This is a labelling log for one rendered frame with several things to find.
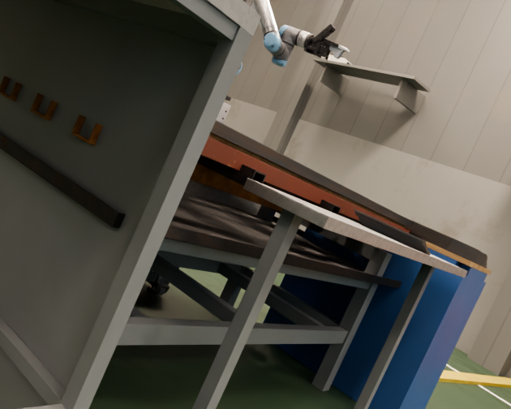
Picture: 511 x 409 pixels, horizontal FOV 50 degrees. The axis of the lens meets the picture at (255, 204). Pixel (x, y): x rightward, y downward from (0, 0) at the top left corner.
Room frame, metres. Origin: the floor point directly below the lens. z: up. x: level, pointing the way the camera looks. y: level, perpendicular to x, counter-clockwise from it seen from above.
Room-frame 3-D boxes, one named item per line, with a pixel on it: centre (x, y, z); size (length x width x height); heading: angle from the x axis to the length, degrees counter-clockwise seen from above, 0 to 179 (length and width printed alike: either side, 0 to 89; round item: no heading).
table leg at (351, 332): (2.40, -0.60, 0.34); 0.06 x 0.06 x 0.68; 53
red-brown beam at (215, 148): (1.84, -0.17, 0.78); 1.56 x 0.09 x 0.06; 143
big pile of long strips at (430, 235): (2.70, -0.73, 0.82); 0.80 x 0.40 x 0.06; 53
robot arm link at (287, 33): (2.71, 0.18, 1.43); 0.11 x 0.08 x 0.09; 69
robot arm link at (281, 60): (2.69, 0.19, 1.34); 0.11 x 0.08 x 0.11; 159
